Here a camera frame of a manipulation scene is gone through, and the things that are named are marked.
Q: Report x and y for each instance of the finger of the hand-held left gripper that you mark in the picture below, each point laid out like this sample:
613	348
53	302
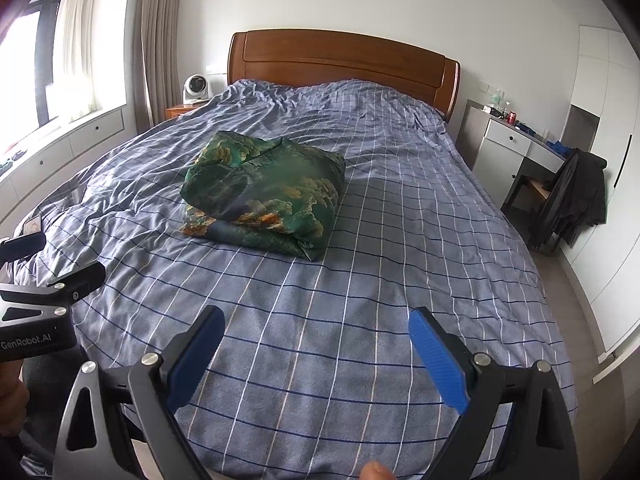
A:
80	277
22	247

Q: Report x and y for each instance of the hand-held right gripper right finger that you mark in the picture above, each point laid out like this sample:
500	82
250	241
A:
440	365

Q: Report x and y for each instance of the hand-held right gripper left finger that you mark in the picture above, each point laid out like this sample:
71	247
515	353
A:
195	355

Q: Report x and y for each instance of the green printed jacket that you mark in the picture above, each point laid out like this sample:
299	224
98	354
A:
265	185

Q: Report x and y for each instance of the person's left hand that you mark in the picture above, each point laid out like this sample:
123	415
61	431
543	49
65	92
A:
10	395

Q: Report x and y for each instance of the person's right hand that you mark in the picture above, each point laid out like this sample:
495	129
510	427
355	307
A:
377	472

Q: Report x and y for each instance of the smartphone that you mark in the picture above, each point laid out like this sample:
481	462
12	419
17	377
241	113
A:
30	225

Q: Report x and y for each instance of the white window cabinet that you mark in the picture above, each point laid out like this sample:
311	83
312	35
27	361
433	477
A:
75	135

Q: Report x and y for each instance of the bed with blue plaid sheet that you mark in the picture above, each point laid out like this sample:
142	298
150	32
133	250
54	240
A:
400	235

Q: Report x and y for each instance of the window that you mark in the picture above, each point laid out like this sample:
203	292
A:
25	60

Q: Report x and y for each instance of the wooden nightstand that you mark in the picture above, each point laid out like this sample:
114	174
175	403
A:
180	111

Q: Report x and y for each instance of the wooden chair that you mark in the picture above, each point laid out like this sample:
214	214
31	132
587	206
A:
537	187

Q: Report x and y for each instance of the white sheer curtain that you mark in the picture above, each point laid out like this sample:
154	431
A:
75	50

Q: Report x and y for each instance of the chair with dark jacket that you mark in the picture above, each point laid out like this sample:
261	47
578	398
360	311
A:
575	195

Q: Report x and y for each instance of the white desk fan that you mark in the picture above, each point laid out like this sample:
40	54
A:
195	87

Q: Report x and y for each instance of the white desk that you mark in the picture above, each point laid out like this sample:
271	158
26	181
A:
505	135

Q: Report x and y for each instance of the blue cloth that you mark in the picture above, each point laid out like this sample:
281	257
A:
557	148

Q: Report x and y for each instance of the brown curtain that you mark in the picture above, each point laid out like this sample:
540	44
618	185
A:
160	35

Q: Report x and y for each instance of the green bottle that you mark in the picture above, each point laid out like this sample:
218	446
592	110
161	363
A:
496	96

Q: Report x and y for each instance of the white wardrobe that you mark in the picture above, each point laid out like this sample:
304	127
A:
610	110

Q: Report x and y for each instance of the wooden headboard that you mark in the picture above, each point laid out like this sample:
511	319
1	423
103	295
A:
325	60

